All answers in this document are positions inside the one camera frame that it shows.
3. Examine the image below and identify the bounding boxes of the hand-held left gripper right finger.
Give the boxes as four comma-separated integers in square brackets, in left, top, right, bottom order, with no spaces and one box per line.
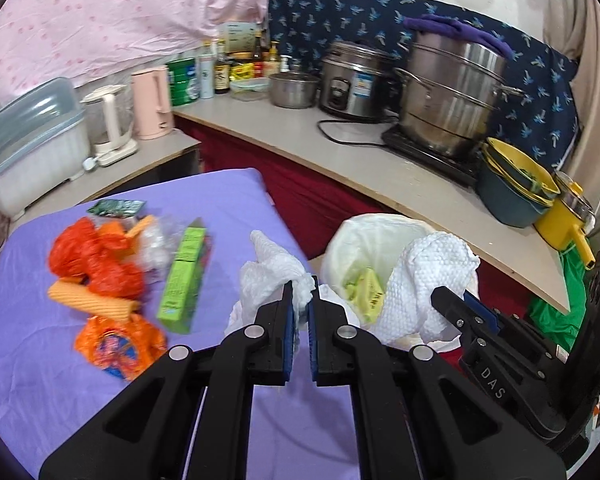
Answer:
[306,276,567,480]

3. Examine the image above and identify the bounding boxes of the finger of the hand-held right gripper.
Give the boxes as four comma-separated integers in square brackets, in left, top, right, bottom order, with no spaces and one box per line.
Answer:
[461,292,503,333]
[431,286,477,347]

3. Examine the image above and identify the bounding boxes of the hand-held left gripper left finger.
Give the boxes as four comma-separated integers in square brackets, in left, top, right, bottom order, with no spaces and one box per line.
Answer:
[39,281,301,480]

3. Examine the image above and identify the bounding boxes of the large white paper towel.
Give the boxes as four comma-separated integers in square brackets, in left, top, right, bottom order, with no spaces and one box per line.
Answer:
[367,232,481,346]

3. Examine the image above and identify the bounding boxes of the white plastic bin bag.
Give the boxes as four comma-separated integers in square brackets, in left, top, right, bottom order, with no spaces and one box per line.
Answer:
[321,213,481,356]

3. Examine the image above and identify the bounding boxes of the orange printed wrapper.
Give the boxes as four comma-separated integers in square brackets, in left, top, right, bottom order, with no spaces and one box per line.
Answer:
[75,314,168,382]

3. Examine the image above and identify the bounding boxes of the yellow-green snack packet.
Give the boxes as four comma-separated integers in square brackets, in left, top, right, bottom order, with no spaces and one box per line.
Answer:
[341,267,387,325]

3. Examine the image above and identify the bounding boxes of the green plastic bag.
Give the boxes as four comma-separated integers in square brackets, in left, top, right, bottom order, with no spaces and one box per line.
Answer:
[527,247,588,356]

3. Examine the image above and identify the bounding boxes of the stacked yellow blue bowls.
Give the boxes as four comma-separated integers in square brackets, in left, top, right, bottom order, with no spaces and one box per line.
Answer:
[475,150,556,228]

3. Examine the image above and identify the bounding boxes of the light green cardboard box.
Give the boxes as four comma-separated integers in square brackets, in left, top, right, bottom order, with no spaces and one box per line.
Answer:
[156,217,208,335]

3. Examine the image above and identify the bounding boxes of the red counter curtain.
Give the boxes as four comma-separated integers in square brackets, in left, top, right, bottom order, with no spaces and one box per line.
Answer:
[172,115,536,311]

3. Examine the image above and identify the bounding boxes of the black induction cooker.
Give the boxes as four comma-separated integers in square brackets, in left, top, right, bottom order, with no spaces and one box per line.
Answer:
[381,124,486,188]

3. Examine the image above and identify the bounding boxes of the clear plastic bag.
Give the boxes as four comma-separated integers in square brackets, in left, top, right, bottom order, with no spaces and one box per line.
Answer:
[135,215,181,281]

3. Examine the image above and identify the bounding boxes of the yellow bowl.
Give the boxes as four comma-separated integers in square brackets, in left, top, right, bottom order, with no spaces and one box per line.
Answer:
[482,137,561,206]

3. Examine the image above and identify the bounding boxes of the short orange foam net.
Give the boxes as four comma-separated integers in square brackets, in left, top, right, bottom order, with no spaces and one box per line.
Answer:
[99,215,157,256]

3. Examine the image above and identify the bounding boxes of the dark green milk carton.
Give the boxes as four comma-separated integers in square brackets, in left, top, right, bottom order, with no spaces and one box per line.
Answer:
[86,199,147,218]

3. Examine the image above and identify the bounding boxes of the large steel steamer pot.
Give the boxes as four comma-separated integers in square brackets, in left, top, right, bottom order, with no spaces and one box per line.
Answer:
[394,30,526,158]

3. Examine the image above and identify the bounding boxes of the orange plastic bag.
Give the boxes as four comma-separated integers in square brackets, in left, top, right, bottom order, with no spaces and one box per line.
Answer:
[48,217,146,298]

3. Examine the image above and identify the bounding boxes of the small steel pot with lid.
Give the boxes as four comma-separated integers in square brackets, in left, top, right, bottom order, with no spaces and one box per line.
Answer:
[268,72,321,109]

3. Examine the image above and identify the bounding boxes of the clear glass bowl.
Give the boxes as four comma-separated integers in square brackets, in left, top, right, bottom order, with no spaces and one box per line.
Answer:
[229,77,271,101]

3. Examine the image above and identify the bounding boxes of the steel rice cooker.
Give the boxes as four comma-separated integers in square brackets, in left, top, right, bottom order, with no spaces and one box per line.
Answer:
[319,41,398,121]

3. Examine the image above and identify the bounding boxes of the beige curtain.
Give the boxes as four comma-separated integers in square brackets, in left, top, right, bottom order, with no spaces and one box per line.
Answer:
[542,0,600,221]

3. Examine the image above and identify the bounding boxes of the dark sauce bottle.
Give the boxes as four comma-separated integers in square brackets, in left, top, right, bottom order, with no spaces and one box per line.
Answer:
[214,40,231,95]

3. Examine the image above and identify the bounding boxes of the pink electric kettle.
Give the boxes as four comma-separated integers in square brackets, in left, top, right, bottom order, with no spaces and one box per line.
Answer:
[131,66,175,141]

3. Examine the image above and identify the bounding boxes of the yellow seasoning packets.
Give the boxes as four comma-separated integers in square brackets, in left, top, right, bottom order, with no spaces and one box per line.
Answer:
[230,52,268,81]

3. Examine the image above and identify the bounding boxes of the orange sauce bottle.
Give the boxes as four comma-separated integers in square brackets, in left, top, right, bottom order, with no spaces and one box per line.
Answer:
[265,42,281,78]

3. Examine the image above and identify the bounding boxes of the white bottle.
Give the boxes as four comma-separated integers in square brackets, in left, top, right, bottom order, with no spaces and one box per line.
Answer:
[199,40,217,99]

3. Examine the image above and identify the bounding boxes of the green tin can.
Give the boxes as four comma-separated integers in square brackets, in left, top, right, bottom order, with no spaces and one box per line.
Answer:
[166,56,202,107]

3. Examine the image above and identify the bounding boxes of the white soy milk maker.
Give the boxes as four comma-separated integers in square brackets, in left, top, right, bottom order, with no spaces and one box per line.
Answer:
[81,84,140,167]

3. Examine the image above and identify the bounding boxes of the purple cloth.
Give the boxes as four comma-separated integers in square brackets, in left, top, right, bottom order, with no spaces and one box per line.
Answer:
[404,15,516,58]

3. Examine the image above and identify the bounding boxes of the pale green carton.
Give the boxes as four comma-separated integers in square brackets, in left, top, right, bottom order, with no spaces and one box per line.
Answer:
[219,22,261,56]

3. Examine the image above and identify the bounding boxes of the white dish cabinet blue lid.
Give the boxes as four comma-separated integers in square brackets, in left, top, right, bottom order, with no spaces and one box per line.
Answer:
[0,76,92,218]

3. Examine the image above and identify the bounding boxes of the pink printed curtain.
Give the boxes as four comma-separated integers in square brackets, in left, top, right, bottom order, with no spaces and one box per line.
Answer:
[0,0,326,106]

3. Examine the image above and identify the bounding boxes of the yellow saucepan with handle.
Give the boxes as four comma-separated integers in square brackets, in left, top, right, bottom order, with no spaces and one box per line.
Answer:
[534,172,598,268]

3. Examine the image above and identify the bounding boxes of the black power cable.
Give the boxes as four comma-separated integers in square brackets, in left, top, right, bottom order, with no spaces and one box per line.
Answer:
[317,119,396,148]

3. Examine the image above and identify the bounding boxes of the blue printed wall cloth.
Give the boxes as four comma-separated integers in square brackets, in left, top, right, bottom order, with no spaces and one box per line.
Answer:
[267,0,581,176]

